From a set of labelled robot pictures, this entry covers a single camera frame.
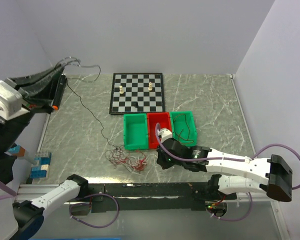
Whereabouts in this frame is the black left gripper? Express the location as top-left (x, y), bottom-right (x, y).
top-left (0, 61), bottom-right (66, 150)

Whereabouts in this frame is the black wire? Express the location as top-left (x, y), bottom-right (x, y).
top-left (55, 56), bottom-right (121, 151)

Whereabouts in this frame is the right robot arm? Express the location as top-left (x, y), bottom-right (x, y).
top-left (156, 138), bottom-right (293, 202)

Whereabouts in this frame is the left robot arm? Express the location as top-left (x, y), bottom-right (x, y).
top-left (0, 63), bottom-right (89, 240)

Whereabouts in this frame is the green bin right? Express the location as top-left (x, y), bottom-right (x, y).
top-left (169, 111), bottom-right (198, 147)

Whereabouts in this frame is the green bin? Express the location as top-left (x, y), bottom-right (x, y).
top-left (123, 113), bottom-right (149, 151)
top-left (169, 111), bottom-right (198, 147)

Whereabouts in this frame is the red plastic bin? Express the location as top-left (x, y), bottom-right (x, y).
top-left (146, 112), bottom-right (172, 149)

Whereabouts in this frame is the black marker orange cap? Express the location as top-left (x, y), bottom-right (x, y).
top-left (52, 75), bottom-right (67, 111)

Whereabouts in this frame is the green bin left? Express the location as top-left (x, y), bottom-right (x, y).
top-left (123, 113), bottom-right (149, 151)

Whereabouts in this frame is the cream chess piece right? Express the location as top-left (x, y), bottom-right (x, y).
top-left (148, 81), bottom-right (153, 91)

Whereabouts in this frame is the cream chess piece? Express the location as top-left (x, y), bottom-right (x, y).
top-left (148, 81), bottom-right (153, 91)
top-left (119, 85), bottom-right (124, 95)

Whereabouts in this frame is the blue orange block tool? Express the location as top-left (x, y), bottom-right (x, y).
top-left (8, 145), bottom-right (38, 166)

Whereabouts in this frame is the black and silver chessboard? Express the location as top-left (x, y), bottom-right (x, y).
top-left (109, 72), bottom-right (166, 115)

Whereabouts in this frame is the cream chess piece left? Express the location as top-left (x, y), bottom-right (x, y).
top-left (119, 85), bottom-right (124, 95)

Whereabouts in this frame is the blue toy brick stack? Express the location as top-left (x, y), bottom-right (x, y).
top-left (29, 151), bottom-right (52, 179)

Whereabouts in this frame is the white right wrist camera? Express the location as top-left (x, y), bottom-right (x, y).
top-left (157, 128), bottom-right (173, 143)

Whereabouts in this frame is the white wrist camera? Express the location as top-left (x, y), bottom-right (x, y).
top-left (157, 128), bottom-right (173, 143)
top-left (0, 80), bottom-right (30, 121)

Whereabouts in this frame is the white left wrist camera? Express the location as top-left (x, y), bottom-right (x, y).
top-left (0, 80), bottom-right (30, 121)

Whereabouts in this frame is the tangled wire bundle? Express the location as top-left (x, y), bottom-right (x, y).
top-left (104, 147), bottom-right (158, 176)

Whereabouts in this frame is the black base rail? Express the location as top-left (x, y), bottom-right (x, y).
top-left (64, 181), bottom-right (238, 213)

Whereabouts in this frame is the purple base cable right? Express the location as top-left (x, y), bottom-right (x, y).
top-left (206, 192), bottom-right (253, 223)

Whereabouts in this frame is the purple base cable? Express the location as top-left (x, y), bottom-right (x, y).
top-left (206, 192), bottom-right (253, 223)
top-left (69, 193), bottom-right (119, 229)

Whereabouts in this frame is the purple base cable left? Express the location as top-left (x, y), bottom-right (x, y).
top-left (69, 193), bottom-right (119, 229)

